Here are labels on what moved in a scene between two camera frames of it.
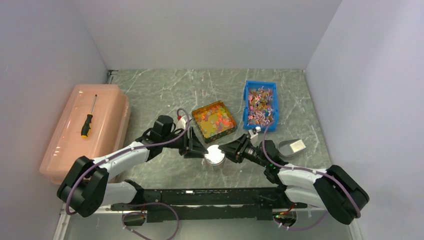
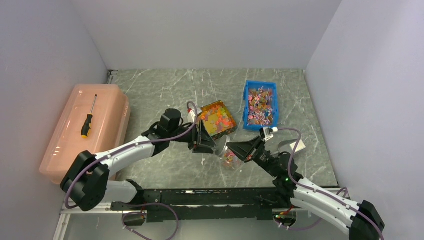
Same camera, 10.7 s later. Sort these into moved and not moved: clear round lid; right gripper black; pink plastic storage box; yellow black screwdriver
Moved: clear round lid
Not moved: pink plastic storage box; yellow black screwdriver; right gripper black
